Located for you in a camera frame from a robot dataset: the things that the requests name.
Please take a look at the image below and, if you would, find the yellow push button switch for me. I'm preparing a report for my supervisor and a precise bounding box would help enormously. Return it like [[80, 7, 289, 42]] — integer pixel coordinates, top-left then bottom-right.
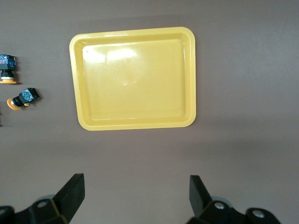
[[0, 54, 17, 84], [6, 87, 40, 111]]

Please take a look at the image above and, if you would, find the brown table cover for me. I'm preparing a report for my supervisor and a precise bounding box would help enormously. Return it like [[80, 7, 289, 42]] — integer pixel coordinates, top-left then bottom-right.
[[0, 0, 299, 224]]

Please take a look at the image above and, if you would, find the yellow plastic tray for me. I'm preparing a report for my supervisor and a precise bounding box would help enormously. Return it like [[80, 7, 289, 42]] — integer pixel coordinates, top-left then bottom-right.
[[69, 26, 197, 131]]

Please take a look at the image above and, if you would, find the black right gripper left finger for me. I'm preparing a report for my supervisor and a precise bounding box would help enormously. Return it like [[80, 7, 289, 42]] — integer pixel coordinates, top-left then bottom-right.
[[16, 173, 85, 224]]

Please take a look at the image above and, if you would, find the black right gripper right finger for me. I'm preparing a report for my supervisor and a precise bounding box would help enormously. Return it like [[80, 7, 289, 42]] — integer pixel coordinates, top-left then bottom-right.
[[186, 175, 249, 224]]

